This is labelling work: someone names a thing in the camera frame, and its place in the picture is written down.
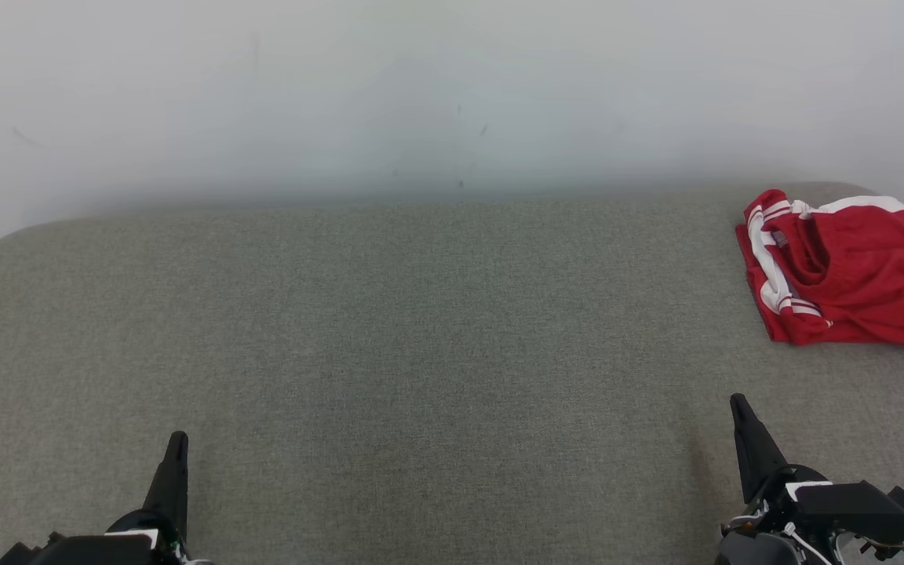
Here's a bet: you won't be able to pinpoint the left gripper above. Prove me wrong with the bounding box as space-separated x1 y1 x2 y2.
107 431 190 565

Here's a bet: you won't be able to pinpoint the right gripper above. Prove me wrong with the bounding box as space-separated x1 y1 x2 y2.
717 393 834 565

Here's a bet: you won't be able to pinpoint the red Bulls jersey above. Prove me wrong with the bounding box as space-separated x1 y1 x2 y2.
737 228 904 350

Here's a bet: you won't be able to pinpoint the red white-striped shorts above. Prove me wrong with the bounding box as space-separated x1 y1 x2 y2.
734 188 904 334

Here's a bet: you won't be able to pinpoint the grey fabric sofa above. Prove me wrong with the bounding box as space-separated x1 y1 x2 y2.
0 182 904 565

